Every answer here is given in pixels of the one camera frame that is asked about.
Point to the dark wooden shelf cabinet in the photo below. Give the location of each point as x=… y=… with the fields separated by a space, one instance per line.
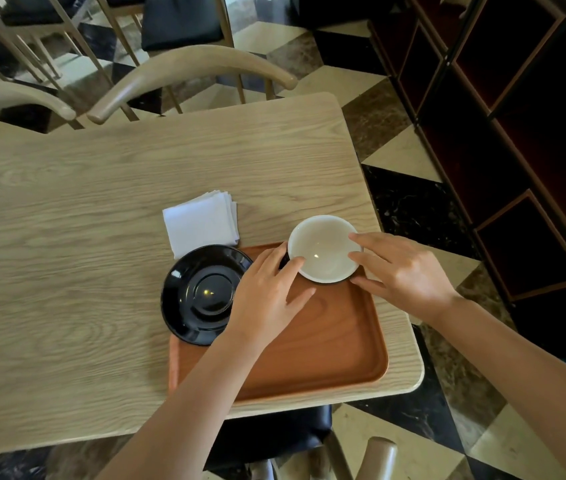
x=503 y=119

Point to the person's right forearm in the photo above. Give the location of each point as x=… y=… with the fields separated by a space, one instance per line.
x=523 y=384

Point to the person's left middle finger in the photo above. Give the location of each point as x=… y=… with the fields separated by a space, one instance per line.
x=272 y=257

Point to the brown wooden tray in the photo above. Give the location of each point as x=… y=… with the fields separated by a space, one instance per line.
x=328 y=339

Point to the black cup with white inside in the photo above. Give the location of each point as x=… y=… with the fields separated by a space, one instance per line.
x=323 y=249

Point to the person's left hand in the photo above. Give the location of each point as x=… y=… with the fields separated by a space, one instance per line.
x=263 y=299

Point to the person's right hand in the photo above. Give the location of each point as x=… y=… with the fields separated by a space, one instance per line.
x=413 y=279

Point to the black saucer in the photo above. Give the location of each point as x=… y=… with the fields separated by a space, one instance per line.
x=198 y=294

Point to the person's right thumb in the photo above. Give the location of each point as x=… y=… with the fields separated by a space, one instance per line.
x=365 y=284

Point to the person's left forearm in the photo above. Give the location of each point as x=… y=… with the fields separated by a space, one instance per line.
x=188 y=404

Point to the person's left thumb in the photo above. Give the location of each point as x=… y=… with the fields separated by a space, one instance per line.
x=302 y=297

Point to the light wooden armchair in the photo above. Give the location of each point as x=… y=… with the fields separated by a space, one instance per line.
x=188 y=69
x=7 y=102

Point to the stack of white napkins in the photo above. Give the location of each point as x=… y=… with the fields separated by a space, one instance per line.
x=200 y=224

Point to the wooden chair with black cushion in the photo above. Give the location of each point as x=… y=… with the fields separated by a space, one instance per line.
x=37 y=14
x=273 y=434
x=180 y=19

